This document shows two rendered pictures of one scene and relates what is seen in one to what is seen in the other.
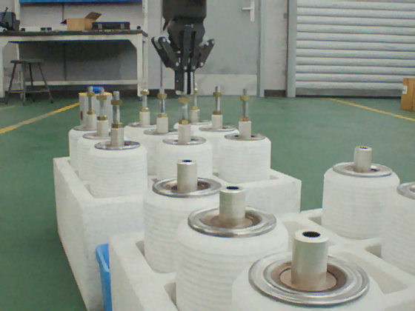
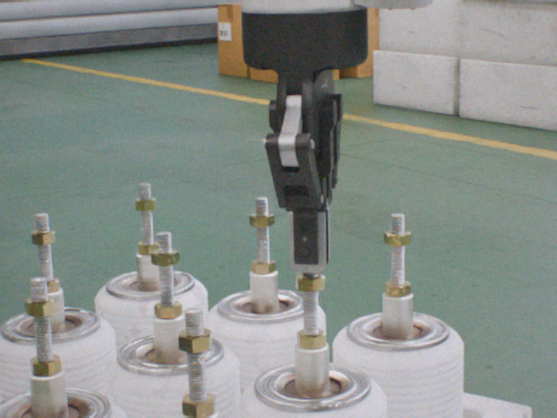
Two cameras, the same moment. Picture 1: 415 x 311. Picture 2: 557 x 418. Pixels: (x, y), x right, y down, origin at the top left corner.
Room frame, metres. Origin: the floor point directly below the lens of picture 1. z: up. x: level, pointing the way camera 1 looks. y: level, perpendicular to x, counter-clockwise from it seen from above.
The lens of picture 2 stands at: (0.25, 0.40, 0.53)
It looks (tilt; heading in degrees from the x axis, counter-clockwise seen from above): 14 degrees down; 328
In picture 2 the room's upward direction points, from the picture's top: 2 degrees counter-clockwise
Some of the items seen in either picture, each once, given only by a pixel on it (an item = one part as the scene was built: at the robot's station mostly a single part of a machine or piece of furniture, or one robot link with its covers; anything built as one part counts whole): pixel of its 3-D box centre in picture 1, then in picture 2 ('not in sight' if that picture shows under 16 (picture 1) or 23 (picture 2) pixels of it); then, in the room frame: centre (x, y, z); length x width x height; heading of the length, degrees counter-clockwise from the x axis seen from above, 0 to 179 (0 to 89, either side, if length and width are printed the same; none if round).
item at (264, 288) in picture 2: (216, 123); (264, 291); (0.95, -0.02, 0.26); 0.02 x 0.02 x 0.03
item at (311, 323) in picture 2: (184, 111); (311, 312); (0.80, 0.04, 0.30); 0.01 x 0.01 x 0.08; 38
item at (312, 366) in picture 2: (184, 133); (312, 368); (0.80, 0.04, 0.26); 0.02 x 0.02 x 0.03
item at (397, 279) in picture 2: (244, 109); (397, 265); (0.84, -0.06, 0.30); 0.01 x 0.01 x 0.08; 40
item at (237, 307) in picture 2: (216, 129); (265, 306); (0.95, -0.02, 0.25); 0.08 x 0.08 x 0.01
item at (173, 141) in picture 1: (184, 141); (312, 387); (0.80, 0.04, 0.25); 0.08 x 0.08 x 0.01
